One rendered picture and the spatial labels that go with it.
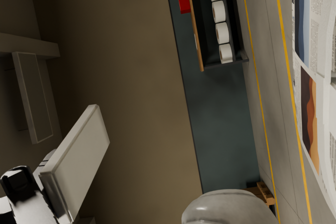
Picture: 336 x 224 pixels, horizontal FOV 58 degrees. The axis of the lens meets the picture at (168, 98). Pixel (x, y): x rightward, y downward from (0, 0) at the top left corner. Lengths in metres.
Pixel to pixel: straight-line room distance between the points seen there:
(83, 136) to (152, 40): 6.47
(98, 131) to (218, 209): 0.29
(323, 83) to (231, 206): 0.31
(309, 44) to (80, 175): 0.23
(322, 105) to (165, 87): 6.43
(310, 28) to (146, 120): 6.47
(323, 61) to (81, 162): 0.14
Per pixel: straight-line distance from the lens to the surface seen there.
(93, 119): 0.19
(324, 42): 0.17
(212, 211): 0.45
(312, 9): 0.29
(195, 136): 6.73
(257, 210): 0.47
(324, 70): 0.18
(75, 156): 0.16
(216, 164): 6.93
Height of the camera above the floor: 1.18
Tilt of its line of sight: 4 degrees up
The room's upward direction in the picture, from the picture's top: 100 degrees counter-clockwise
